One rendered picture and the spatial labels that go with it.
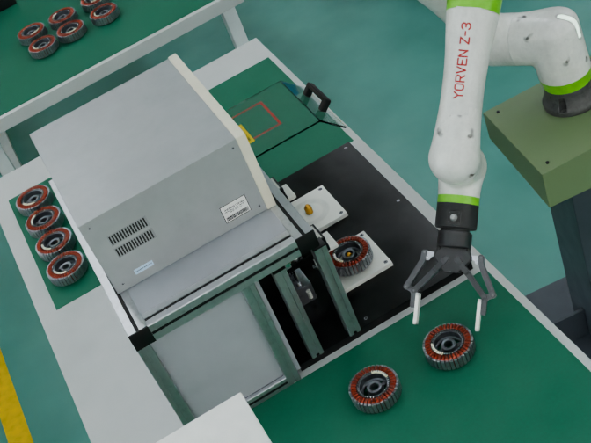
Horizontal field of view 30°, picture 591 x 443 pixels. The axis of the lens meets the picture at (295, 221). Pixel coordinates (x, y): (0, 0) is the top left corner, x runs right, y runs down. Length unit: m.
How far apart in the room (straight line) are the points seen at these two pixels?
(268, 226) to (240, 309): 0.19
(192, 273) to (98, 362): 0.58
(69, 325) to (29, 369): 1.16
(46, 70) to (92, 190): 1.81
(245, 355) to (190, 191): 0.39
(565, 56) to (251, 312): 0.97
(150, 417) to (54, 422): 1.28
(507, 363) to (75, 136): 1.08
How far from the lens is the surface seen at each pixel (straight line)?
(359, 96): 4.60
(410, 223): 2.75
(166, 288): 2.33
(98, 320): 2.94
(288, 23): 5.26
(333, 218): 2.83
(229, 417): 1.91
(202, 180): 2.30
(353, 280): 2.64
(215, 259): 2.34
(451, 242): 2.42
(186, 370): 2.40
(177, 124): 2.40
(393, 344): 2.52
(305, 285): 2.62
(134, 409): 2.67
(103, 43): 4.10
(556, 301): 3.51
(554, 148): 2.72
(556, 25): 2.69
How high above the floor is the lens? 2.59
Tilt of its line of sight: 39 degrees down
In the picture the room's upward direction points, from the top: 23 degrees counter-clockwise
